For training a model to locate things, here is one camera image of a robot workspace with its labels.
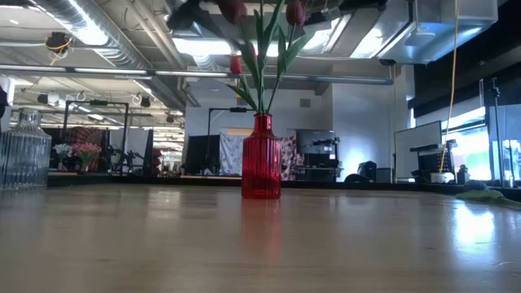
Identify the black equipment rack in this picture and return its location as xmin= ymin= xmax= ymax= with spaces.
xmin=409 ymin=140 xmax=458 ymax=184

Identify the dark purple artificial tulip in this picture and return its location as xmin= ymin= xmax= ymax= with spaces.
xmin=454 ymin=180 xmax=521 ymax=211

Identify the grey patterned cloth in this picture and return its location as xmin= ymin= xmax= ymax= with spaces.
xmin=218 ymin=129 xmax=245 ymax=177

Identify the black office chair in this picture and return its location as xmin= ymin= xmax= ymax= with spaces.
xmin=344 ymin=160 xmax=378 ymax=184

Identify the black screen panel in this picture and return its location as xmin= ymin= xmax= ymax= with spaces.
xmin=185 ymin=133 xmax=221 ymax=176

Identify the silver box ventilation duct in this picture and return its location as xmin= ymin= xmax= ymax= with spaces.
xmin=349 ymin=0 xmax=500 ymax=66

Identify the white whiteboard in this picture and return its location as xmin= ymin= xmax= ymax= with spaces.
xmin=393 ymin=120 xmax=444 ymax=182

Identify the black monitor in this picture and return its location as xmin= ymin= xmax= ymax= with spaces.
xmin=296 ymin=129 xmax=339 ymax=155

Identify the silver ribbed ventilation duct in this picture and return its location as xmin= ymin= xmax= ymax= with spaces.
xmin=32 ymin=0 xmax=188 ymax=111

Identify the grey ceiling pipe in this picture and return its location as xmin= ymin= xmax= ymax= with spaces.
xmin=0 ymin=63 xmax=395 ymax=86

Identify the clear ribbed glass vase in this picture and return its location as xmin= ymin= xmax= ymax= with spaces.
xmin=0 ymin=108 xmax=53 ymax=192

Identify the yellow hanging cable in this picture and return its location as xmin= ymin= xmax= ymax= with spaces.
xmin=438 ymin=0 xmax=461 ymax=174

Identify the white flower bouquet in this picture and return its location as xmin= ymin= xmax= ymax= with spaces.
xmin=52 ymin=142 xmax=73 ymax=171

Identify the white curtain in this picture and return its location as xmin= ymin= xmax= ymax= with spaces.
xmin=108 ymin=128 xmax=151 ymax=168

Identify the red ribbed glass vase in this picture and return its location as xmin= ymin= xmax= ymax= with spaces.
xmin=241 ymin=112 xmax=282 ymax=200

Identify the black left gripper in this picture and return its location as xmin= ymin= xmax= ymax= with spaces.
xmin=166 ymin=0 xmax=231 ymax=32

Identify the maroon artificial tulip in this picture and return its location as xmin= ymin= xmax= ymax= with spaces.
xmin=218 ymin=0 xmax=264 ymax=116
xmin=266 ymin=0 xmax=317 ymax=116

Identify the black yellow cable reel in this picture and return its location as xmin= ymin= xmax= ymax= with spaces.
xmin=44 ymin=31 xmax=74 ymax=66

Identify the pink flower bouquet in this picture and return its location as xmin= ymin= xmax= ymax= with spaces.
xmin=71 ymin=141 xmax=103 ymax=173

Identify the black gantry frame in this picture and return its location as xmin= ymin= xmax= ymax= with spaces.
xmin=63 ymin=99 xmax=130 ymax=174
xmin=206 ymin=106 xmax=256 ymax=177

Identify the pink dotted cloth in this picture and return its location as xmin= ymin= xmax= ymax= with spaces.
xmin=279 ymin=136 xmax=304 ymax=181

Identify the black aluminium table frame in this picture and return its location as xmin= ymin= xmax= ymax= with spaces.
xmin=47 ymin=173 xmax=521 ymax=203

